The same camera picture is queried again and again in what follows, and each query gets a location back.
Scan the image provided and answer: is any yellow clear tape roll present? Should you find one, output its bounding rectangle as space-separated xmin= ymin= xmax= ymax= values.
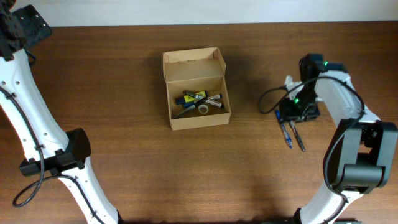
xmin=198 ymin=104 xmax=209 ymax=114

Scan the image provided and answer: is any black sharpie permanent marker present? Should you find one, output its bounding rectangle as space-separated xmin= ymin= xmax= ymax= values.
xmin=174 ymin=97 xmax=208 ymax=119

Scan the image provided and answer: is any blue whiteboard marker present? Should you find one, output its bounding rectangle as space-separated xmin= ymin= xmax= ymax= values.
xmin=183 ymin=94 xmax=223 ymax=108

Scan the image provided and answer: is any yellow highlighter black cap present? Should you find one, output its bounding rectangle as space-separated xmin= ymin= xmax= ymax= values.
xmin=175 ymin=91 xmax=208 ymax=105

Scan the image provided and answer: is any black whiteboard marker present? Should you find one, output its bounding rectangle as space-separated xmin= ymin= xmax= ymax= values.
xmin=185 ymin=91 xmax=223 ymax=108

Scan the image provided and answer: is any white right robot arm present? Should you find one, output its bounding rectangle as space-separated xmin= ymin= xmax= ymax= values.
xmin=279 ymin=54 xmax=397 ymax=224

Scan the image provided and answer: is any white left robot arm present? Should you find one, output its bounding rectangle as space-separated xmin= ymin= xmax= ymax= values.
xmin=1 ymin=1 xmax=123 ymax=223

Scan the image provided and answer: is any black gel pen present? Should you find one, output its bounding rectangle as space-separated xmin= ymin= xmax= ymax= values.
xmin=289 ymin=121 xmax=306 ymax=152

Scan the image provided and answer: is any blue ballpoint pen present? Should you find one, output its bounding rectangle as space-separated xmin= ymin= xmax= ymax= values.
xmin=274 ymin=110 xmax=293 ymax=149

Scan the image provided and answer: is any open brown cardboard box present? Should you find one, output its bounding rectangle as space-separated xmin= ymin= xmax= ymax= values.
xmin=163 ymin=47 xmax=231 ymax=131

